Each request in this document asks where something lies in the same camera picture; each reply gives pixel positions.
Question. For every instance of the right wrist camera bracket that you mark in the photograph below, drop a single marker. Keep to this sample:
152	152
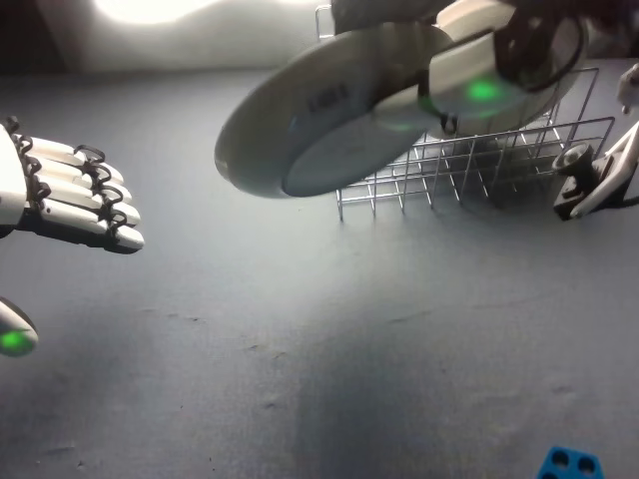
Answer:
574	194

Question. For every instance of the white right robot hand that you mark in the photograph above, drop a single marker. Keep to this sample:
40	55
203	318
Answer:
464	75

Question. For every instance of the white backdrop cloth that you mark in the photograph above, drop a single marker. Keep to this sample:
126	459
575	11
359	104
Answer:
199	45

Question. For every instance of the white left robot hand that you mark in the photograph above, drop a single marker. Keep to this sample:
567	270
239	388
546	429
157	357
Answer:
65	199

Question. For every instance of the blue pentagon block with holes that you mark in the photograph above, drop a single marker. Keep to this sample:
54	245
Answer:
546	471

